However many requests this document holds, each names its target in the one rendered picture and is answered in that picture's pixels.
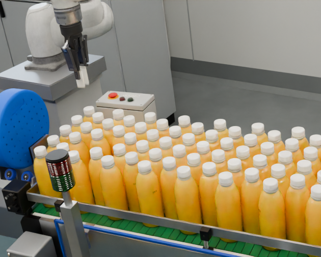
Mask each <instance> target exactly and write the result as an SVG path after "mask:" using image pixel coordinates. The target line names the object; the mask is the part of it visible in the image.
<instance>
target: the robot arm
mask: <svg viewBox="0 0 321 257"><path fill-rule="evenodd" d="M50 1H51V3H52V4H48V3H40V4H36V5H33V6H31V7H30V8H29V9H28V12H27V14H26V19H25V32H26V37H27V40H28V44H29V48H30V51H31V54H32V55H29V56H27V60H28V61H30V62H31V63H29V64H27V65H25V66H24V68H25V70H29V69H32V70H45V71H50V72H54V71H57V70H58V69H59V68H60V67H62V66H64V65H65V64H67V65H68V68H69V71H74V75H75V79H76V82H77V87H78V88H85V85H89V80H88V75H87V69H86V66H88V65H89V64H87V63H88V62H89V55H88V47H87V40H91V39H95V38H98V37H100V36H102V35H104V34H105V33H107V32H108V31H110V30H111V28H112V27H113V24H114V17H113V13H112V10H111V8H110V7H109V6H108V5H107V4H106V3H104V2H101V1H100V0H50Z"/></svg>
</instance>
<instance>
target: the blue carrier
mask: <svg viewBox="0 0 321 257"><path fill-rule="evenodd" d="M46 134H49V115H48V111H47V107H46V105H45V103H44V101H43V99H42V98H41V97H40V96H39V95H38V94H37V93H36V92H34V91H31V90H27V89H15V88H12V89H7V90H5V91H3V92H1V93H0V166H2V167H8V168H14V169H24V168H27V167H29V166H31V165H32V164H33V163H32V159H31V155H30V151H29V147H30V146H31V145H33V144H34V143H35V142H36V141H37V140H39V139H40V138H41V137H42V136H45V135H46Z"/></svg>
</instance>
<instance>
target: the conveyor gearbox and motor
mask: <svg viewBox="0 0 321 257"><path fill-rule="evenodd" d="M7 255H8V257H57V254H56V249H55V246H54V243H53V240H52V237H50V236H46V235H41V234H37V233H32V232H27V231H25V232H24V233H23V234H22V235H21V236H20V237H19V238H18V239H17V240H16V241H15V242H14V243H13V244H12V245H11V246H10V247H9V248H8V249H7Z"/></svg>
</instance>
